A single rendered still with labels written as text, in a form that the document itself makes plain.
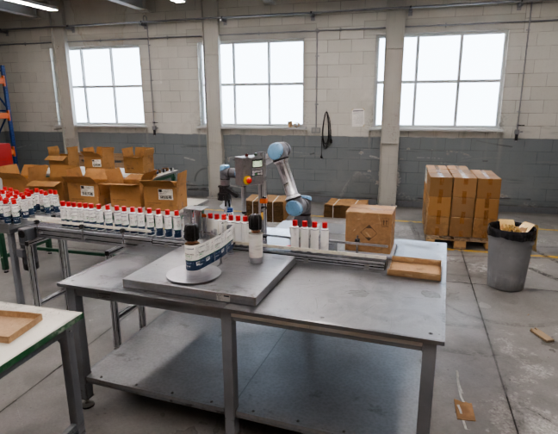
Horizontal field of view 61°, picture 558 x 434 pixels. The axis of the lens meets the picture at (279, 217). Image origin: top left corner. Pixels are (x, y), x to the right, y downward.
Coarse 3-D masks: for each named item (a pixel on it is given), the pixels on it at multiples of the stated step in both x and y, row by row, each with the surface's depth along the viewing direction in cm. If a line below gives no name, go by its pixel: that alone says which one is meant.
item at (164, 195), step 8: (184, 176) 471; (144, 184) 456; (152, 184) 454; (160, 184) 453; (168, 184) 451; (176, 184) 481; (184, 184) 475; (144, 192) 461; (152, 192) 460; (160, 192) 458; (168, 192) 457; (176, 192) 455; (184, 192) 477; (152, 200) 462; (160, 200) 460; (168, 200) 459; (176, 200) 457; (184, 200) 477; (152, 208) 464; (160, 208) 462; (168, 208) 461; (176, 208) 459
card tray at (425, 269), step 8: (392, 256) 300; (400, 256) 299; (392, 264) 294; (400, 264) 294; (408, 264) 294; (416, 264) 294; (424, 264) 293; (432, 264) 293; (440, 264) 291; (392, 272) 276; (400, 272) 275; (408, 272) 273; (416, 272) 272; (424, 272) 280; (432, 272) 280; (440, 272) 273; (432, 280) 269; (440, 280) 268
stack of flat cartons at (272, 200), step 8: (248, 200) 733; (256, 200) 734; (272, 200) 733; (280, 200) 733; (248, 208) 729; (256, 208) 727; (272, 208) 720; (280, 208) 719; (248, 216) 732; (272, 216) 723; (280, 216) 723
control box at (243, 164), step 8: (240, 160) 306; (248, 160) 307; (240, 168) 307; (248, 168) 308; (256, 168) 312; (240, 176) 309; (248, 176) 309; (256, 176) 313; (240, 184) 311; (248, 184) 311; (256, 184) 315
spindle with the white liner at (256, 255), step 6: (252, 216) 278; (258, 216) 278; (252, 222) 278; (258, 222) 278; (252, 228) 279; (258, 228) 279; (252, 234) 280; (258, 234) 280; (252, 240) 280; (258, 240) 281; (252, 246) 281; (258, 246) 281; (252, 252) 282; (258, 252) 282; (252, 258) 283; (258, 258) 283
